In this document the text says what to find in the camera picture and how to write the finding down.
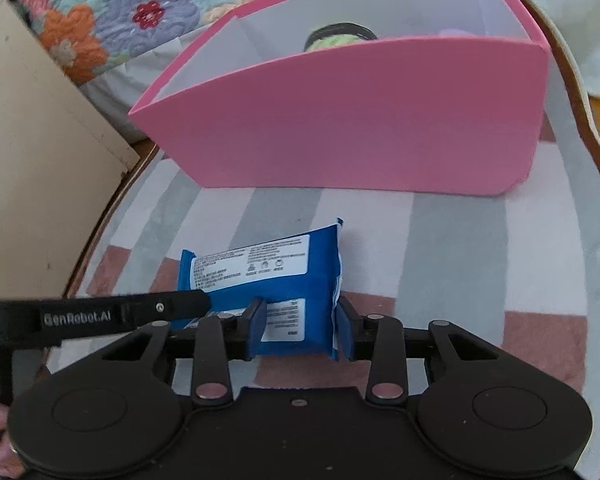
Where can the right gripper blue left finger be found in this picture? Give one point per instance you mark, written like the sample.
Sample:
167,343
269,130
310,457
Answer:
255,317

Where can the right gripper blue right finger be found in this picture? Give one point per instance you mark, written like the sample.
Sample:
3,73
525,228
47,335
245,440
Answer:
348,327

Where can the blue snack wrapper pack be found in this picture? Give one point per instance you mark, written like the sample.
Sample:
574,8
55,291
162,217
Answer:
298,276

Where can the green yarn skein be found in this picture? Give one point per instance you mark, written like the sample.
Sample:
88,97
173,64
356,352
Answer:
337,35

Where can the purple plush toy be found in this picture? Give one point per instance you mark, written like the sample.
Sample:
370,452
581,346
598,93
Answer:
455,32

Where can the pink cardboard box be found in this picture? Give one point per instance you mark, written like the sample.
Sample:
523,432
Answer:
243,106

